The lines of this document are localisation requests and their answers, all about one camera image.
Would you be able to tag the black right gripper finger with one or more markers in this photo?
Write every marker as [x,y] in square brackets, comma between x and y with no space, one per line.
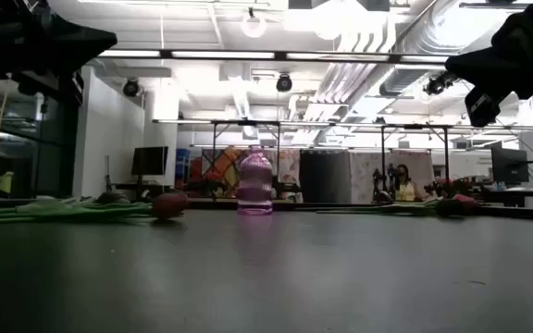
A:
[484,67]

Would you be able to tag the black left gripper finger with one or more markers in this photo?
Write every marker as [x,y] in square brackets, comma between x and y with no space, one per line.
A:
[81,44]

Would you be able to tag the pink artificial tulip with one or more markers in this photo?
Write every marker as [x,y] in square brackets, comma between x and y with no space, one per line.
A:
[463,203]

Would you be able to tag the bunch of pink tulips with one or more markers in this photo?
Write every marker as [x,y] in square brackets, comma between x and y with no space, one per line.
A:
[109,198]

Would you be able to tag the crimson artificial tulip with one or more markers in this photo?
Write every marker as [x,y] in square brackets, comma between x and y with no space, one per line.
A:
[40,218]
[169,205]

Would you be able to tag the black background robot arm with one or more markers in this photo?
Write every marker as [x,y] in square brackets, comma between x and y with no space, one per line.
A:
[380,185]

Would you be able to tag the purple ribbed glass vase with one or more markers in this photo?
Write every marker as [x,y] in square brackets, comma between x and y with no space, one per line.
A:
[255,185]

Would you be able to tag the black ceiling spotlight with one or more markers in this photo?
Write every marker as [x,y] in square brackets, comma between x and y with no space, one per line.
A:
[437,84]
[284,83]
[131,88]

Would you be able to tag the black background monitor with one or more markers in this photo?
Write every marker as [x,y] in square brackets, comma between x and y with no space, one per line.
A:
[509,165]
[150,160]

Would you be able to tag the yellow-green bottle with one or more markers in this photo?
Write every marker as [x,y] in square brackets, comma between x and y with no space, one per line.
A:
[5,182]

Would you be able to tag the LED light bar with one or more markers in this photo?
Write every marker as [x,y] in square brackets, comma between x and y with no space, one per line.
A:
[222,54]

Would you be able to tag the person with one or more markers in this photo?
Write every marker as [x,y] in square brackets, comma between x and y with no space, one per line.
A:
[405,187]

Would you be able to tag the blue storage bin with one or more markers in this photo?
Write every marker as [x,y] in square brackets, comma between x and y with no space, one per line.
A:
[183,166]

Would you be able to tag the pale floral cloth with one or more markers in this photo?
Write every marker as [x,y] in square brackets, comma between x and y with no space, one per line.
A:
[363,176]

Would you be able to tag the round white pendant light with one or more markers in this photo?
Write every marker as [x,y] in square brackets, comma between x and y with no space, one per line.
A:
[253,27]

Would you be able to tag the colourful patterned cloth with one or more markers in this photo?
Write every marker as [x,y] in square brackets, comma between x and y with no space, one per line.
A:
[222,171]

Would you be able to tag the black curtain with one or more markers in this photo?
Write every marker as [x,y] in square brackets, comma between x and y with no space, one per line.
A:
[324,176]

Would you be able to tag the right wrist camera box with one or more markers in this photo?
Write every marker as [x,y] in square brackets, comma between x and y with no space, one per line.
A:
[481,108]

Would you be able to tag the silver ventilation duct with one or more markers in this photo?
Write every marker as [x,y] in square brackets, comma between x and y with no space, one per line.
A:
[410,78]

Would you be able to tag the black background rig frame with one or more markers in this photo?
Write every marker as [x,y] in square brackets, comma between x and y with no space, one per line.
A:
[214,152]
[383,152]

